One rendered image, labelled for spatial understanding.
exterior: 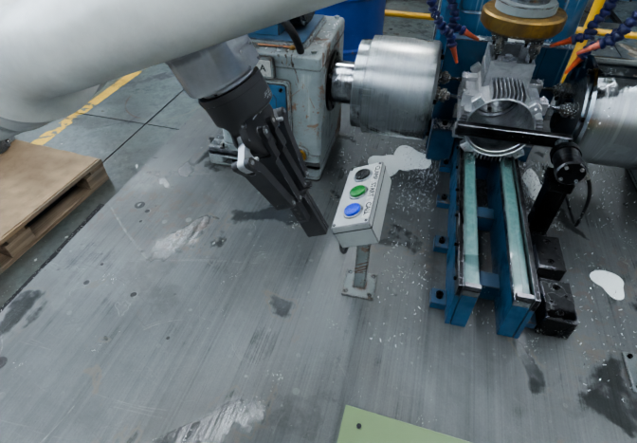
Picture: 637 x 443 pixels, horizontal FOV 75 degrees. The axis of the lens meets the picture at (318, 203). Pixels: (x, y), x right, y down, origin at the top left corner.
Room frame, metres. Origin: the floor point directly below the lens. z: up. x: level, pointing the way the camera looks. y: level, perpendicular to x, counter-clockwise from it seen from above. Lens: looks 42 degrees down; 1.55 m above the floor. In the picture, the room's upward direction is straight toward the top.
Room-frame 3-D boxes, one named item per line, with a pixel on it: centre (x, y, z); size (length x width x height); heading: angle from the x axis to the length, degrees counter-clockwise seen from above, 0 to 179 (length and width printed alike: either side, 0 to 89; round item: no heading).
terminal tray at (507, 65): (0.99, -0.46, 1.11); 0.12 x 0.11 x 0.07; 166
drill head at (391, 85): (1.03, -0.16, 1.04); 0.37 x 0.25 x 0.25; 76
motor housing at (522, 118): (0.95, -0.45, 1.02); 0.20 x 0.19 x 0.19; 166
